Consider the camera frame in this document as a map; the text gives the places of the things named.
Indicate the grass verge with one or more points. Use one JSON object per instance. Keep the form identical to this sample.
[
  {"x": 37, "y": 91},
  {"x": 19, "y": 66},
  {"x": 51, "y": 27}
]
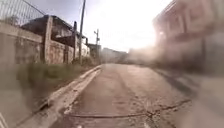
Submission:
[{"x": 43, "y": 73}]

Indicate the concrete kerb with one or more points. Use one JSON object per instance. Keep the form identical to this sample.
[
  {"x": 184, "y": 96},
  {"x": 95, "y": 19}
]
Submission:
[{"x": 63, "y": 96}]

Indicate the robot's own part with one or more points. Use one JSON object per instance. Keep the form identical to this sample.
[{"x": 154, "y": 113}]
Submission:
[
  {"x": 78, "y": 126},
  {"x": 146, "y": 125}
]

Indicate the reddish multi-storey building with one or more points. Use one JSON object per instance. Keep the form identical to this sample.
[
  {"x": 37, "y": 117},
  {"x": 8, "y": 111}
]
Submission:
[{"x": 186, "y": 30}]

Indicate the utility pole with crossarm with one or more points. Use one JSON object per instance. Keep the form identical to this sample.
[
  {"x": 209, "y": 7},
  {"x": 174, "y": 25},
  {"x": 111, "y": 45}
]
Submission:
[{"x": 97, "y": 40}]

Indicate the dark-roofed building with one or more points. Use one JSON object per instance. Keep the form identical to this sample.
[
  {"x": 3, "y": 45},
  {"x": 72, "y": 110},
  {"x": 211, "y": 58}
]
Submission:
[{"x": 61, "y": 30}]

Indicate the tall utility pole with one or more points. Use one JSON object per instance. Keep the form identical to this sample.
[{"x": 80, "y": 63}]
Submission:
[{"x": 82, "y": 26}]

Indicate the grey paved road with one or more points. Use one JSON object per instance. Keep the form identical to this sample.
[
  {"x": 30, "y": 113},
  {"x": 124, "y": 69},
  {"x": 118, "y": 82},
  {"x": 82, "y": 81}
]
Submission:
[{"x": 123, "y": 93}]

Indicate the weathered concrete wall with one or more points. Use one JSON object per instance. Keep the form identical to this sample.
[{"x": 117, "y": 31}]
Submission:
[{"x": 26, "y": 50}]

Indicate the distant building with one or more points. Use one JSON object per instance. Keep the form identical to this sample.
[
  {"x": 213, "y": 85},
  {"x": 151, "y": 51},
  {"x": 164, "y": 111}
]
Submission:
[{"x": 111, "y": 55}]

